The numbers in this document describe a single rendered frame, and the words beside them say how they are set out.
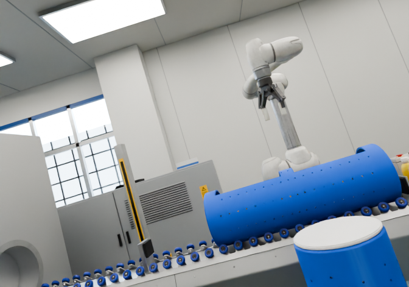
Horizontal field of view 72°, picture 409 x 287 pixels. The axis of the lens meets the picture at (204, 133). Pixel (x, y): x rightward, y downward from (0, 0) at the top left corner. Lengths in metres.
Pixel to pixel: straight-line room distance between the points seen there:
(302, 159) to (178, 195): 1.42
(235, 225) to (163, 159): 2.65
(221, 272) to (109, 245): 1.88
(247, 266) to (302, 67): 3.57
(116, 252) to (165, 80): 2.53
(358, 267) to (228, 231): 0.65
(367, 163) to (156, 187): 2.08
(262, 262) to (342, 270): 0.57
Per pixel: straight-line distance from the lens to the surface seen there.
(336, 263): 0.96
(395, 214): 1.53
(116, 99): 4.25
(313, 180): 1.41
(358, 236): 0.97
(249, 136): 4.22
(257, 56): 1.51
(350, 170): 1.44
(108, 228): 3.17
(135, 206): 2.01
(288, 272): 1.48
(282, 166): 1.98
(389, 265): 1.02
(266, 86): 1.52
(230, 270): 1.49
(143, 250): 1.66
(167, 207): 2.97
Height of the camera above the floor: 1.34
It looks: 7 degrees up
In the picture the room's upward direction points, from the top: 17 degrees counter-clockwise
